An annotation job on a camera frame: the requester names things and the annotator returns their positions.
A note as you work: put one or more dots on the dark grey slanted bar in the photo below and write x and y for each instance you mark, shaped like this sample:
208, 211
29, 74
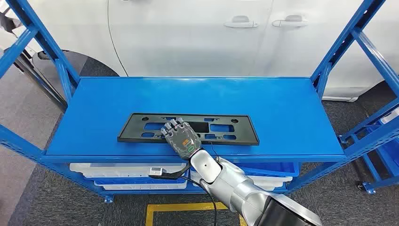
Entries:
40, 81

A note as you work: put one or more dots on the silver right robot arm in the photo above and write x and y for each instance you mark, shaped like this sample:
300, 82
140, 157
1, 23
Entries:
237, 187

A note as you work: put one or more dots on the large white plastic bin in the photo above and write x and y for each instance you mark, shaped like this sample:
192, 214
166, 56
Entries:
391, 116

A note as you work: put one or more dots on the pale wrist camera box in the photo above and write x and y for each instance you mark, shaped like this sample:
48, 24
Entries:
156, 171

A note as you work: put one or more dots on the black plastic plate frame part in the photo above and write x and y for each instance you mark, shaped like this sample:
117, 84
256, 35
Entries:
246, 134

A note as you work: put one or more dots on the blue metal shelf rack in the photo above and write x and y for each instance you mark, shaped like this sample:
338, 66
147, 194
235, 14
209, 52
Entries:
218, 96

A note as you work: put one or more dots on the white car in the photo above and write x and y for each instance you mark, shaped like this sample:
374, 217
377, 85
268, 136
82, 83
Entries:
187, 37

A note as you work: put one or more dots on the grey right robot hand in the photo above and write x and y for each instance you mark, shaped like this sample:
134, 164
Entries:
182, 140

